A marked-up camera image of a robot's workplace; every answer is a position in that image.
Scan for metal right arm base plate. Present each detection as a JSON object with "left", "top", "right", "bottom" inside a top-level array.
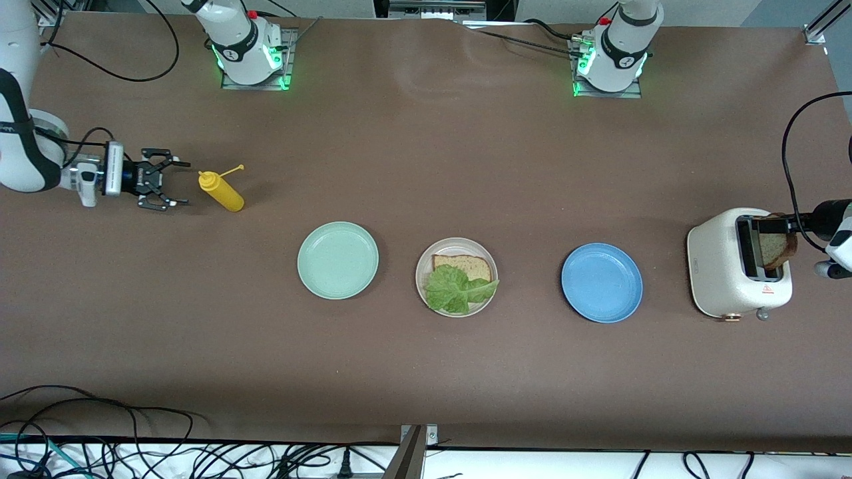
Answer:
[{"left": 221, "top": 27, "right": 295, "bottom": 90}]

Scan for bread slice with dark crust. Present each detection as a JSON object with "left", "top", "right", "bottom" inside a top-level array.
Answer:
[{"left": 759, "top": 212, "right": 799, "bottom": 271}]

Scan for beige plate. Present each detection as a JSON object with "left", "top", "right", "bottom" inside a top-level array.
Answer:
[{"left": 415, "top": 237, "right": 499, "bottom": 319}]

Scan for black looping floor cable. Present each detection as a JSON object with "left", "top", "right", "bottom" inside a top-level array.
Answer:
[{"left": 0, "top": 385, "right": 195, "bottom": 479}]

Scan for grey metal edge bracket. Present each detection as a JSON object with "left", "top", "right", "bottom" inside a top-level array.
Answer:
[{"left": 383, "top": 424, "right": 439, "bottom": 479}]

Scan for green lettuce leaf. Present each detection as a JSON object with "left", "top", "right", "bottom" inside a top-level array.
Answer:
[{"left": 424, "top": 263, "right": 500, "bottom": 315}]

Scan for black braided base cable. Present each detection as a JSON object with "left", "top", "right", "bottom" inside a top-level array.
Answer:
[{"left": 474, "top": 28, "right": 581, "bottom": 59}]

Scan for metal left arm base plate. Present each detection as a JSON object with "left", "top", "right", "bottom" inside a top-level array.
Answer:
[{"left": 572, "top": 37, "right": 643, "bottom": 99}]

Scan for light brown bread slice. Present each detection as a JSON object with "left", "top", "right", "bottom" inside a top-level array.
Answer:
[{"left": 433, "top": 254, "right": 494, "bottom": 283}]

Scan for mint green plate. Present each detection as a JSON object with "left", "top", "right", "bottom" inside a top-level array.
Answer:
[{"left": 297, "top": 221, "right": 380, "bottom": 301}]

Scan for white toaster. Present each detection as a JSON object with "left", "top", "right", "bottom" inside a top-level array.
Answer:
[{"left": 686, "top": 207, "right": 794, "bottom": 323}]

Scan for blue plate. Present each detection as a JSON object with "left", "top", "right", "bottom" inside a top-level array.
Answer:
[{"left": 560, "top": 242, "right": 644, "bottom": 325}]

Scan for black smooth base cable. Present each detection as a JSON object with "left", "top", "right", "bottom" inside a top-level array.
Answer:
[{"left": 523, "top": 19, "right": 588, "bottom": 42}]

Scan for silver metal bracket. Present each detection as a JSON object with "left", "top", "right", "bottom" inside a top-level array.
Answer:
[{"left": 388, "top": 0, "right": 488, "bottom": 21}]

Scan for teal cable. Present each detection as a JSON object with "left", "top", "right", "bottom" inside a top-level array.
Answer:
[{"left": 0, "top": 432, "right": 77, "bottom": 479}]

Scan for yellow mustard squeeze bottle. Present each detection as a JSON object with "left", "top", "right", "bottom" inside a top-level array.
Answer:
[{"left": 198, "top": 164, "right": 246, "bottom": 213}]

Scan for aluminium frame rail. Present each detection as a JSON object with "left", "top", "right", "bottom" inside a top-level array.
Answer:
[
  {"left": 802, "top": 0, "right": 852, "bottom": 47},
  {"left": 37, "top": 0, "right": 71, "bottom": 27}
]

